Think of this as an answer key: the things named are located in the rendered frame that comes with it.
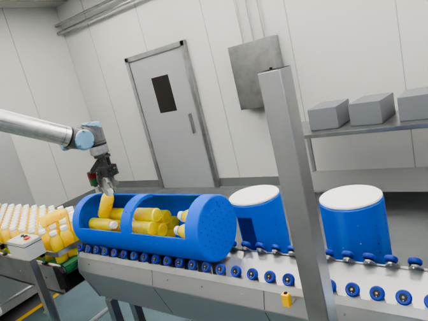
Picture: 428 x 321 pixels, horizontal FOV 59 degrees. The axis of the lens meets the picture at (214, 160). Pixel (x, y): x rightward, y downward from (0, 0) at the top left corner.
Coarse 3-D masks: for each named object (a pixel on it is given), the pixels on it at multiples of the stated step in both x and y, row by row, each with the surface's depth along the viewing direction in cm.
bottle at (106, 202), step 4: (104, 196) 197; (108, 196) 196; (112, 196) 198; (104, 200) 197; (108, 200) 197; (112, 200) 199; (100, 204) 200; (104, 204) 198; (108, 204) 198; (112, 204) 201; (100, 208) 201; (104, 208) 200; (108, 208) 200; (100, 212) 202; (104, 212) 201; (108, 212) 202; (100, 216) 203; (104, 216) 203; (108, 216) 205
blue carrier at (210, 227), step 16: (80, 208) 202; (96, 208) 215; (128, 208) 179; (160, 208) 200; (176, 208) 193; (192, 208) 156; (208, 208) 157; (224, 208) 165; (80, 224) 206; (128, 224) 175; (192, 224) 152; (208, 224) 156; (224, 224) 165; (80, 240) 206; (96, 240) 195; (112, 240) 186; (128, 240) 178; (144, 240) 170; (160, 240) 163; (176, 240) 157; (192, 240) 152; (208, 240) 156; (224, 240) 164; (176, 256) 167; (192, 256) 158; (208, 256) 155; (224, 256) 164
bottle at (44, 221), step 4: (60, 208) 233; (64, 208) 235; (52, 212) 228; (56, 212) 229; (60, 212) 230; (64, 212) 232; (44, 216) 224; (48, 216) 225; (52, 216) 226; (56, 216) 227; (60, 216) 229; (64, 216) 232; (40, 220) 224; (44, 220) 222; (48, 220) 223; (52, 220) 225; (56, 220) 228; (40, 224) 225; (44, 224) 222; (48, 224) 224
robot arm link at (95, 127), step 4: (84, 124) 184; (88, 124) 184; (92, 124) 184; (96, 124) 185; (100, 124) 188; (84, 128) 183; (88, 128) 184; (92, 128) 184; (96, 128) 185; (100, 128) 187; (92, 132) 184; (96, 132) 185; (100, 132) 187; (96, 136) 185; (100, 136) 186; (104, 136) 190; (96, 140) 186; (100, 140) 186; (104, 140) 189; (96, 144) 186; (100, 144) 187; (104, 144) 189
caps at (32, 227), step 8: (8, 208) 298; (16, 208) 290; (24, 208) 283; (32, 208) 275; (40, 208) 270; (48, 208) 268; (72, 208) 254; (0, 216) 276; (8, 216) 273; (16, 216) 265; (24, 216) 260; (32, 216) 257; (40, 216) 250; (16, 224) 248; (24, 224) 240; (32, 224) 238
